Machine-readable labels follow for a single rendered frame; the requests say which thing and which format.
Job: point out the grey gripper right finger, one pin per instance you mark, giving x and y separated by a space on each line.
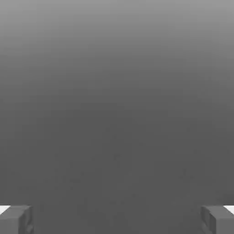
221 221

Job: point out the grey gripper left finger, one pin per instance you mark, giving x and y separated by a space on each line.
12 221

